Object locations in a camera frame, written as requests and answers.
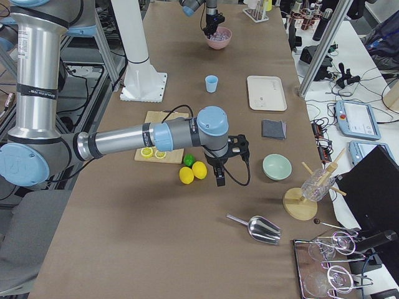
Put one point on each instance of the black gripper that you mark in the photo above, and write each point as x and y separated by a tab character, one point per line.
209	23
216	162

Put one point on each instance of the light blue plastic cup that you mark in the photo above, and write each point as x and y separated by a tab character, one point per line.
211	83

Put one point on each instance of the pink bowl of ice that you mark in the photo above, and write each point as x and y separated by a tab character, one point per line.
220	39

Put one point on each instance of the steel ice scoop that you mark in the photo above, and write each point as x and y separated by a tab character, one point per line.
260	229

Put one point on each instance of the wooden cup tree stand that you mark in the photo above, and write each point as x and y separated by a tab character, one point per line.
301	202

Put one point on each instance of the yellow lemon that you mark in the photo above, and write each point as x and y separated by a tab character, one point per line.
186	175
199	170

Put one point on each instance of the green lime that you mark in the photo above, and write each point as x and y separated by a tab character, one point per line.
189	160

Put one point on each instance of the bamboo cutting board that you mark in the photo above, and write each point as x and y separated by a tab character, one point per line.
172	157

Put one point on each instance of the mint green bowl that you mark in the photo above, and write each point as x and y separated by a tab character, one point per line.
276	167

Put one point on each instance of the lemon slice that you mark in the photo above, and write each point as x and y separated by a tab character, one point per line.
160	154
147	152

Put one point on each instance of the grey folded cloth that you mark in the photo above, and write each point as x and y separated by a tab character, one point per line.
274	129

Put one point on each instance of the cream rabbit tray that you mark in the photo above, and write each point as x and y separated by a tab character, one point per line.
266	93

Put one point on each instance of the clear glass on stand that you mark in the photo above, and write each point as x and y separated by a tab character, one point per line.
317	186

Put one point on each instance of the blue teach pendant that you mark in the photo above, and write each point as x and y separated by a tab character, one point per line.
357	120
359	149

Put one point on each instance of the wine glass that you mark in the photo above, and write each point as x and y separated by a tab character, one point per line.
325	248
334	282

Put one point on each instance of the black glass tray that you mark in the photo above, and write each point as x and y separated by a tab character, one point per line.
306	265

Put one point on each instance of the black monitor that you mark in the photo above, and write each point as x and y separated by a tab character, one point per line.
372	191

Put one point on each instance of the white wire cup rack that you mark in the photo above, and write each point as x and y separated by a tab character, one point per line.
256	10

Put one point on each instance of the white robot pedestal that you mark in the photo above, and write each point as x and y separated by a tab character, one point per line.
142	82

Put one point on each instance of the aluminium frame post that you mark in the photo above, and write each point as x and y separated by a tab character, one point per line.
329	34

